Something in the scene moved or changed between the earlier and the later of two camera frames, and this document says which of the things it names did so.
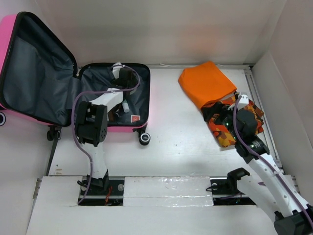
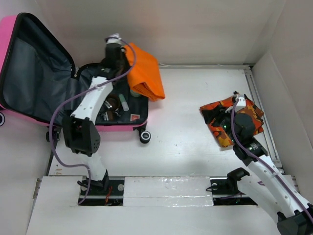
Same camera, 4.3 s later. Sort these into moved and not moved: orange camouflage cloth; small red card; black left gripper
Moved: black left gripper
Not moved: small red card; orange camouflage cloth
